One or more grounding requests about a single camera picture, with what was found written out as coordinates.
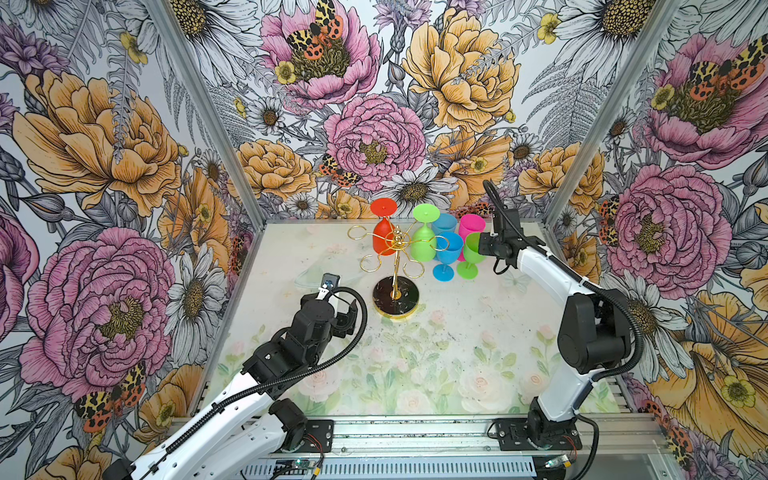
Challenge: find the pink wine glass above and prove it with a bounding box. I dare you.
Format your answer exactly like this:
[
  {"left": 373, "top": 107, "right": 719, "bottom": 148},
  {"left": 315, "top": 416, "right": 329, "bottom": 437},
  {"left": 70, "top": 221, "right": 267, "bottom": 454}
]
[{"left": 458, "top": 214, "right": 486, "bottom": 253}]

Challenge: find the green wine glass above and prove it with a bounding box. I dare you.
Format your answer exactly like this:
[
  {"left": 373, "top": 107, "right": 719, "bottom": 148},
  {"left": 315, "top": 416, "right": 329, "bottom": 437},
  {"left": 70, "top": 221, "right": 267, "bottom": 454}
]
[
  {"left": 456, "top": 232, "right": 484, "bottom": 280},
  {"left": 410, "top": 203, "right": 441, "bottom": 263}
]

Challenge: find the light blue wine glass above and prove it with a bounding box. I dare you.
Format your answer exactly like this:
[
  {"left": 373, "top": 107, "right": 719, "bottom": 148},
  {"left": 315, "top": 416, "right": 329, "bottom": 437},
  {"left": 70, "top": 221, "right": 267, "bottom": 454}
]
[{"left": 431, "top": 213, "right": 458, "bottom": 235}]

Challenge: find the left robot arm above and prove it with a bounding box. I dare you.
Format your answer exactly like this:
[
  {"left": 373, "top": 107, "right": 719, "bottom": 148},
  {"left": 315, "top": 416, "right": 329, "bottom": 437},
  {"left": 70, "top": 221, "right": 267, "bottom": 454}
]
[{"left": 102, "top": 286, "right": 368, "bottom": 479}]

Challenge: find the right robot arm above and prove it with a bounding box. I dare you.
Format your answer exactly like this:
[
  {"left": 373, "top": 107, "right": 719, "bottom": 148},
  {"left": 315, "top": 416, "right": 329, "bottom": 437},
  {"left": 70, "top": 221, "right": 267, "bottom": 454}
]
[{"left": 478, "top": 180, "right": 645, "bottom": 449}]

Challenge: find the red wine glass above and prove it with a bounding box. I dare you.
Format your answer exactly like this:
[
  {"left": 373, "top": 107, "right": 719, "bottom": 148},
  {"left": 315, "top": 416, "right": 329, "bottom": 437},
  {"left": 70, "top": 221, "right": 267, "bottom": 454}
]
[{"left": 370, "top": 198, "right": 397, "bottom": 256}]

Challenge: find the small green circuit board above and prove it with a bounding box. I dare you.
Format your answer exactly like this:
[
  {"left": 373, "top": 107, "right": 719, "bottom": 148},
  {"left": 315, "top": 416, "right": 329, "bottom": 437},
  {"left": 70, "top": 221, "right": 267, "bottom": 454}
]
[{"left": 272, "top": 459, "right": 317, "bottom": 477}]

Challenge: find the right small circuit board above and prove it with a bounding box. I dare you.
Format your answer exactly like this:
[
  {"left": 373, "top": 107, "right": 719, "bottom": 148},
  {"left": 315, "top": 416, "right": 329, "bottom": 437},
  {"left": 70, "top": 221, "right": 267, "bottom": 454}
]
[{"left": 543, "top": 455, "right": 572, "bottom": 469}]

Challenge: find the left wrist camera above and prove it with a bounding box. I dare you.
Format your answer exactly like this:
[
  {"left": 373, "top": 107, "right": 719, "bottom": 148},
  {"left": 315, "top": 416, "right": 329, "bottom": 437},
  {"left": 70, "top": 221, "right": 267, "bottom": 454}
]
[{"left": 316, "top": 273, "right": 340, "bottom": 300}]

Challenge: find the gold wire wine glass rack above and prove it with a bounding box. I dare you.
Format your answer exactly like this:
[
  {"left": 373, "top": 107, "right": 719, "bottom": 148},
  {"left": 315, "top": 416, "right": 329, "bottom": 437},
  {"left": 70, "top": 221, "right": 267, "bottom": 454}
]
[{"left": 347, "top": 222, "right": 426, "bottom": 319}]

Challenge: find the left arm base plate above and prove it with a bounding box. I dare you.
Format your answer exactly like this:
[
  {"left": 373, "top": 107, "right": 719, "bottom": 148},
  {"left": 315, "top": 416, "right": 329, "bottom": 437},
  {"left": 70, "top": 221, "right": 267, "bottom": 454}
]
[{"left": 280, "top": 419, "right": 335, "bottom": 454}]

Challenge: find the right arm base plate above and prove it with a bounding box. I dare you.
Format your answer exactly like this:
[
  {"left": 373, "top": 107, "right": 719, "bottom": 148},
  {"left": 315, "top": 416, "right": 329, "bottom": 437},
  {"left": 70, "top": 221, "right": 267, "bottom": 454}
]
[{"left": 487, "top": 417, "right": 583, "bottom": 451}]

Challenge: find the right aluminium corner post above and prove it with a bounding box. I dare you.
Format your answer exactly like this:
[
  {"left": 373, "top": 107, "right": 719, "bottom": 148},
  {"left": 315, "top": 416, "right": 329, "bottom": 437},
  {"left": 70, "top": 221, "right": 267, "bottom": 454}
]
[{"left": 542, "top": 0, "right": 683, "bottom": 227}]

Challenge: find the aluminium front rail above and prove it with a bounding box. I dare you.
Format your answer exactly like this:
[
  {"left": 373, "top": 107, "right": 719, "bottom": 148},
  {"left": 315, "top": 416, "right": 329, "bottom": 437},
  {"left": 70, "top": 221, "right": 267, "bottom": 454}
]
[{"left": 157, "top": 413, "right": 670, "bottom": 463}]

